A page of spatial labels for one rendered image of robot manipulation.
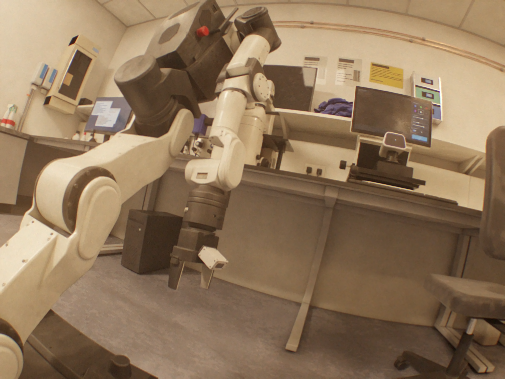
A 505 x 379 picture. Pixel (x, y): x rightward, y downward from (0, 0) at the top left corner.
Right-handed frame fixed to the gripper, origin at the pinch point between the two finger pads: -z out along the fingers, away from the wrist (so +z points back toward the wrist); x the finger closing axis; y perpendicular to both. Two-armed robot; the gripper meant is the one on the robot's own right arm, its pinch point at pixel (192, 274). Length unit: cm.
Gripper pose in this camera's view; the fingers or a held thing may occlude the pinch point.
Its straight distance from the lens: 55.4
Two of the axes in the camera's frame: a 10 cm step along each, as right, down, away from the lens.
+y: -8.8, -0.5, 4.8
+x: 4.4, 3.0, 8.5
